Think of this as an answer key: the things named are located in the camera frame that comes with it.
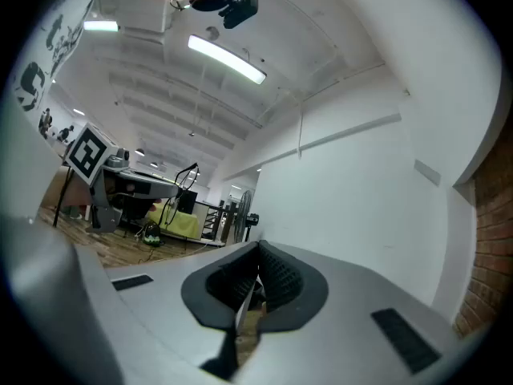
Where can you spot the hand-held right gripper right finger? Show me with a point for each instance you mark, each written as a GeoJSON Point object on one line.
{"type": "Point", "coordinates": [344, 295]}

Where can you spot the long ceiling light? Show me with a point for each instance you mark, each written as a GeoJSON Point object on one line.
{"type": "Point", "coordinates": [226, 58]}

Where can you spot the yellow-green cloth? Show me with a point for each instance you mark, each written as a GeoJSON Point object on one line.
{"type": "Point", "coordinates": [184, 223]}

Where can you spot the round thin-framed black eyeglasses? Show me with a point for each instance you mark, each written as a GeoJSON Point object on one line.
{"type": "Point", "coordinates": [195, 165]}

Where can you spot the black monitor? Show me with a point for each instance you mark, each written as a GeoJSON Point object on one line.
{"type": "Point", "coordinates": [187, 203]}

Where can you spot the short ceiling light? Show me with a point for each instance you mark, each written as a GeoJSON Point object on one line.
{"type": "Point", "coordinates": [100, 25]}

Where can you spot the green and black bag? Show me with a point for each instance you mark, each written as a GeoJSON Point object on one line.
{"type": "Point", "coordinates": [151, 235]}

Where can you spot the black floor fan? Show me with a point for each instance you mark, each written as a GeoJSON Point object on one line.
{"type": "Point", "coordinates": [242, 215]}

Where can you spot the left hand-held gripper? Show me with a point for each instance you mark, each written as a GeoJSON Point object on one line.
{"type": "Point", "coordinates": [86, 152]}

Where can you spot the dark wooden railing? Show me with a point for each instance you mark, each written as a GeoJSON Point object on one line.
{"type": "Point", "coordinates": [218, 221]}

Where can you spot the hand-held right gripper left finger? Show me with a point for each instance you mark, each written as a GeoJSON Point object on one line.
{"type": "Point", "coordinates": [160, 311]}

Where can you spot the black head-worn camera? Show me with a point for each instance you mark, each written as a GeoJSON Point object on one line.
{"type": "Point", "coordinates": [240, 12]}

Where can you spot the white ceiling air unit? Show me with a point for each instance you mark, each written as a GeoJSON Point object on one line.
{"type": "Point", "coordinates": [136, 8]}

